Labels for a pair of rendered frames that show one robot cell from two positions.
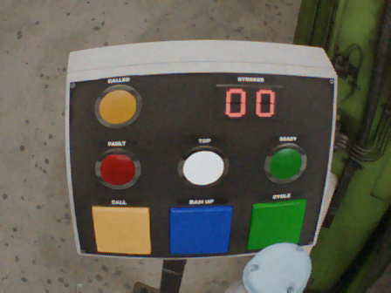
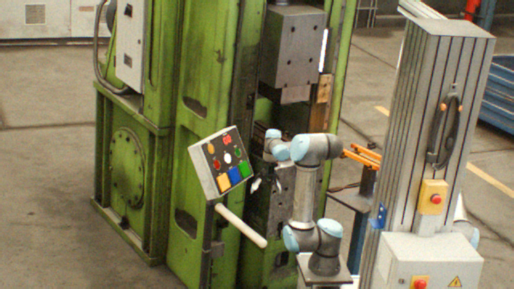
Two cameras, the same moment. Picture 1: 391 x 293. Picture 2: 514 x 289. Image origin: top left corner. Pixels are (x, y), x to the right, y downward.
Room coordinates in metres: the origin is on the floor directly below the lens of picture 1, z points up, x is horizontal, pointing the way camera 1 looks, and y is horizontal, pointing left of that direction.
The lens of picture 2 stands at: (-1.80, 2.48, 2.64)
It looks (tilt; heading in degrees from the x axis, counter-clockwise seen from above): 23 degrees down; 311
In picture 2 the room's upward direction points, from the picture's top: 6 degrees clockwise
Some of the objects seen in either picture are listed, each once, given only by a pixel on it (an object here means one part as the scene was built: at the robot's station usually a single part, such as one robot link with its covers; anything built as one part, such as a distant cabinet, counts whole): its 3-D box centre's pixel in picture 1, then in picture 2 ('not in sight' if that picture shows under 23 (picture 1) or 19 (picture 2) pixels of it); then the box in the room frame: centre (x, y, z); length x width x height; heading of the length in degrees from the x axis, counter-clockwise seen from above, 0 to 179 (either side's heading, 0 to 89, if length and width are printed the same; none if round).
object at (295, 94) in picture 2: not in sight; (273, 82); (0.80, -0.60, 1.32); 0.42 x 0.20 x 0.10; 169
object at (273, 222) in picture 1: (277, 223); (243, 169); (0.52, -0.12, 1.01); 0.07 x 0.05 x 0.07; 104
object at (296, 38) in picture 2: not in sight; (284, 39); (0.79, -0.64, 1.56); 0.42 x 0.39 x 0.40; 169
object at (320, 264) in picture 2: not in sight; (325, 258); (-0.16, 0.02, 0.87); 0.15 x 0.15 x 0.10
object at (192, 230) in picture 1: (200, 229); (233, 176); (0.50, -0.02, 1.01); 0.07 x 0.05 x 0.07; 104
